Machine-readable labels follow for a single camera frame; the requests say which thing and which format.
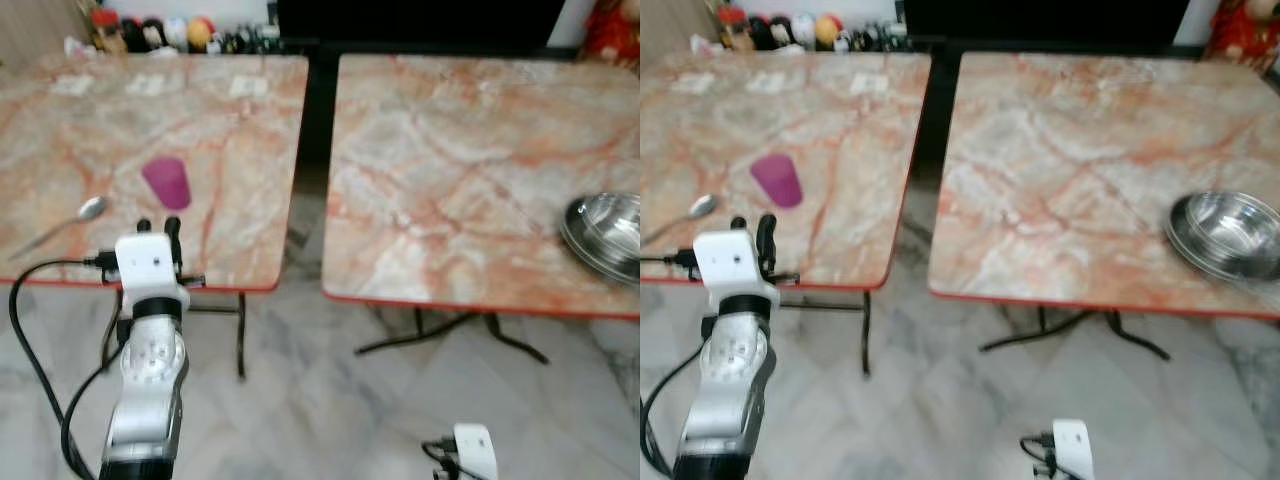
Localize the marble pattern folding table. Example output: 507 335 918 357
927 50 1280 364
320 52 641 367
0 52 311 383
640 50 933 379

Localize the steel spoon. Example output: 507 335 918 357
640 194 718 248
8 196 109 261

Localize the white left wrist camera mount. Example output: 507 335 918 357
114 233 192 312
692 231 782 310

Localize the stainless steel bowl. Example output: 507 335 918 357
1164 190 1280 287
559 192 641 287

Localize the purple plastic cup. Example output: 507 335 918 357
141 156 193 212
750 153 803 209

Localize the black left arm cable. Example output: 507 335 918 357
640 250 706 480
8 256 123 480

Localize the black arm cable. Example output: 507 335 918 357
1019 431 1063 480
8 256 123 480
640 250 706 480
421 437 469 480

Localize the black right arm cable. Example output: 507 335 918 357
421 437 469 480
1019 431 1063 480

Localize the red dressed doll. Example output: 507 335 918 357
1207 0 1280 71
583 0 641 67

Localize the black television screen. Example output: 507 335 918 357
276 0 567 47
904 0 1197 45

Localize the light wooden cabinet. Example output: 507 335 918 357
640 0 717 53
0 0 89 63

